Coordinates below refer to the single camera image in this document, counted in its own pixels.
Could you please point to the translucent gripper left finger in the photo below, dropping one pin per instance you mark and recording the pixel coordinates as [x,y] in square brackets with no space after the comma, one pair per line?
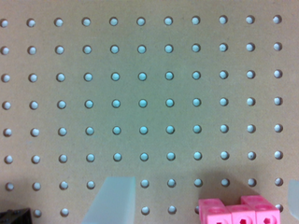
[114,203]

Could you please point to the translucent gripper right finger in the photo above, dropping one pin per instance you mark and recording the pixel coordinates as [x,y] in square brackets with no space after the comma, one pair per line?
[293,198]

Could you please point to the pink block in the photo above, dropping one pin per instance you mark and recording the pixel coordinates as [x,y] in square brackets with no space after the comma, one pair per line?
[254,209]

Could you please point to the black block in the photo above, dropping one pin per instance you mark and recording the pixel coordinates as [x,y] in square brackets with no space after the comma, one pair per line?
[21,216]

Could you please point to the brown pegboard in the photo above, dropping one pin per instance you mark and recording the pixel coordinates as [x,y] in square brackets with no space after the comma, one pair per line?
[193,98]

